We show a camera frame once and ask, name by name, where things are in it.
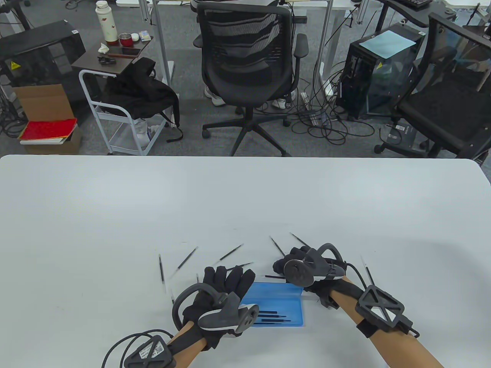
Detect person's left hand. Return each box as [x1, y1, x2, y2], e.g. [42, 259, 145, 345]
[182, 265, 256, 351]

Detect person's right hand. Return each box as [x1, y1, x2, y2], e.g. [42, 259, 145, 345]
[273, 246, 364, 309]

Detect pen refills group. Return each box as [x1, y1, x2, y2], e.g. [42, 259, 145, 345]
[158, 232, 380, 305]

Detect blue plastic stationery box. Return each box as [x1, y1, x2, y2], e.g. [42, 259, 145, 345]
[242, 282, 306, 327]

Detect person's left forearm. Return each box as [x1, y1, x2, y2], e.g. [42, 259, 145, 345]
[169, 321, 209, 368]

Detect person's right forearm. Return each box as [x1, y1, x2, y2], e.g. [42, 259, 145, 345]
[330, 278, 443, 368]

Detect low cardboard box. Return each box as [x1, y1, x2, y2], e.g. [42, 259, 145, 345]
[23, 126, 82, 155]

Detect open cardboard box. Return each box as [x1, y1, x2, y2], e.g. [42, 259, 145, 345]
[12, 84, 75, 122]

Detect clear plastic bottle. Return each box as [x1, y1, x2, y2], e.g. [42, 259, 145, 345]
[134, 118, 151, 148]

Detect black floor device with label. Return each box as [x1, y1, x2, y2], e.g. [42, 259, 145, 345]
[382, 123, 422, 154]

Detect black mesh office chair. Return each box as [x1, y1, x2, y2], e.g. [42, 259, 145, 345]
[193, 2, 309, 157]

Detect black glass-sided computer tower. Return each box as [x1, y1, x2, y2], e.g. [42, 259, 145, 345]
[336, 23, 427, 120]

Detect black backpack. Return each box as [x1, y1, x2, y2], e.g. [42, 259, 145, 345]
[101, 57, 185, 143]

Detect black mesh armchair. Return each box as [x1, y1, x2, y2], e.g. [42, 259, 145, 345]
[374, 11, 491, 159]

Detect white book stack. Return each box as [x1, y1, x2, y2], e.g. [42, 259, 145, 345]
[19, 136, 68, 146]

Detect red folder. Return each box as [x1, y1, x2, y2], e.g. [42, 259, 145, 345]
[18, 118, 78, 141]

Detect light blue paper sheet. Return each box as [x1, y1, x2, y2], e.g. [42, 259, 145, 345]
[359, 31, 417, 59]

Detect white desk with metal legs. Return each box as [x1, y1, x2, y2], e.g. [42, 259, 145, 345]
[115, 0, 363, 96]

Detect white cart with dark top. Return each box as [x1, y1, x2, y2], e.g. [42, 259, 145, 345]
[71, 35, 169, 156]

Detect black desk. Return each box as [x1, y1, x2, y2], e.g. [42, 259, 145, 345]
[378, 0, 461, 27]

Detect white thermos bottle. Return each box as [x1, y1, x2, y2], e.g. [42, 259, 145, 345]
[95, 0, 119, 43]

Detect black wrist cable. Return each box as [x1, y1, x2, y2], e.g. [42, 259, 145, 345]
[343, 261, 369, 290]
[101, 329, 173, 368]

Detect tangled black floor cables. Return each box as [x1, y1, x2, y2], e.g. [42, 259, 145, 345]
[255, 57, 376, 145]

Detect black desk frame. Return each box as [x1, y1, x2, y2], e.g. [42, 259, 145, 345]
[0, 0, 33, 31]

